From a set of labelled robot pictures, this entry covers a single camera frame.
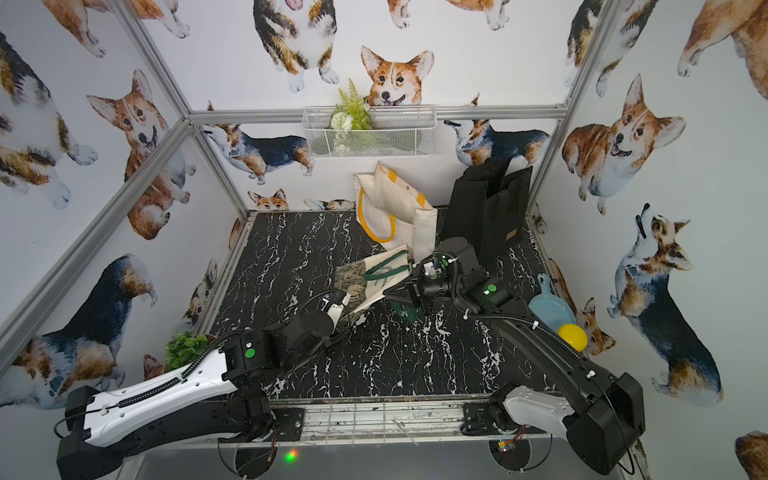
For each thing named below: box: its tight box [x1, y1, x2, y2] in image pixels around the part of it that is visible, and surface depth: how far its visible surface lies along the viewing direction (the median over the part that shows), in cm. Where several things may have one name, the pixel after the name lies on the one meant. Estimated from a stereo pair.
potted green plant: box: [163, 332, 216, 373], surface depth 72 cm
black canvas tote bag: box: [442, 157, 533, 258], surface depth 95 cm
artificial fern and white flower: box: [330, 78, 373, 133], surface depth 84 cm
